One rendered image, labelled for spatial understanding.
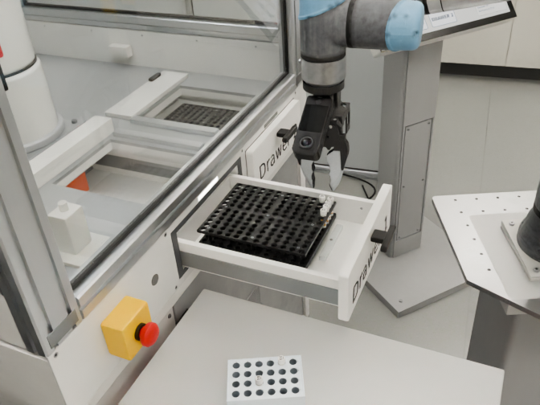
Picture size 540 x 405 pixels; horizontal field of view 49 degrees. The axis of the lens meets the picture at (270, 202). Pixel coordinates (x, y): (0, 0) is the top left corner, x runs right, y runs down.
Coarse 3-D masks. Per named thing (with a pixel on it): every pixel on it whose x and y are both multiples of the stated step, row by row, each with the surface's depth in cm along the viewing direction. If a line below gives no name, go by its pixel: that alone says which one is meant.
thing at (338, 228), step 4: (340, 224) 120; (336, 228) 119; (340, 228) 119; (332, 232) 118; (336, 232) 118; (340, 232) 119; (332, 236) 117; (336, 236) 117; (328, 240) 116; (332, 240) 116; (336, 240) 117; (328, 244) 115; (332, 244) 115; (324, 248) 114; (328, 248) 114; (332, 248) 116; (324, 252) 113; (328, 252) 113; (320, 256) 113; (324, 256) 112; (320, 260) 113; (324, 260) 113
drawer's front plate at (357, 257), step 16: (384, 192) 115; (384, 208) 114; (368, 224) 107; (384, 224) 117; (368, 240) 105; (352, 256) 100; (368, 256) 108; (352, 272) 98; (368, 272) 111; (352, 288) 100; (352, 304) 103
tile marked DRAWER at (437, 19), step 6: (444, 12) 176; (450, 12) 176; (432, 18) 174; (438, 18) 174; (444, 18) 175; (450, 18) 176; (456, 18) 177; (432, 24) 174; (438, 24) 174; (444, 24) 175
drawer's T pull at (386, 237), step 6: (390, 228) 108; (372, 234) 107; (378, 234) 107; (384, 234) 107; (390, 234) 107; (372, 240) 107; (378, 240) 106; (384, 240) 105; (390, 240) 105; (384, 246) 104
